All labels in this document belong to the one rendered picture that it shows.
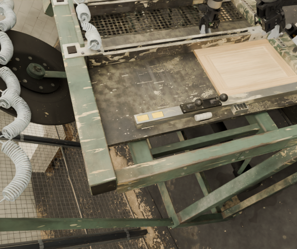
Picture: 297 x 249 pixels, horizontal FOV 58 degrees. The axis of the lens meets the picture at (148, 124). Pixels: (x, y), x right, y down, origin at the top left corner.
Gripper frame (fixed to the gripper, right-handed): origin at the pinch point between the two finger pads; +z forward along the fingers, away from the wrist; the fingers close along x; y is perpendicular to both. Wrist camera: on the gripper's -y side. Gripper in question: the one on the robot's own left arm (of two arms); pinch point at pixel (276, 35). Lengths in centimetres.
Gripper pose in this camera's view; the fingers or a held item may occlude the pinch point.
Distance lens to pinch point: 128.6
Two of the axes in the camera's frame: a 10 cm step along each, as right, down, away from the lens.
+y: -8.4, 5.4, 0.6
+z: 3.7, 4.8, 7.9
